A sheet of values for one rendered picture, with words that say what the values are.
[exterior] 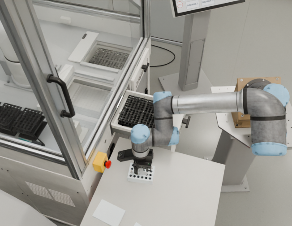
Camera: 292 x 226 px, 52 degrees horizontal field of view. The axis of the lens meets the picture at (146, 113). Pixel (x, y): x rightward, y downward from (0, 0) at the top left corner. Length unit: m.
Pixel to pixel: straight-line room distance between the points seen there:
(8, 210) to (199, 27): 2.04
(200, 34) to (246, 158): 1.00
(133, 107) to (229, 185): 1.12
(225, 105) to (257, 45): 2.46
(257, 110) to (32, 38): 0.75
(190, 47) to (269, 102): 1.46
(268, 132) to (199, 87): 1.85
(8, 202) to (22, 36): 0.39
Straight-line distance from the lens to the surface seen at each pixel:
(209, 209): 1.50
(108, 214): 1.47
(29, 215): 0.58
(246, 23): 3.84
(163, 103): 1.19
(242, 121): 1.72
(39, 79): 0.87
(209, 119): 2.73
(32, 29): 0.81
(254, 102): 1.11
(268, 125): 1.10
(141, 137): 1.17
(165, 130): 1.20
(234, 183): 2.39
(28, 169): 1.53
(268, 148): 1.11
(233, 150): 1.95
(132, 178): 1.50
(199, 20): 2.36
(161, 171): 1.56
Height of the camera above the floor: 2.15
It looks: 52 degrees down
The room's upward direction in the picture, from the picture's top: 1 degrees counter-clockwise
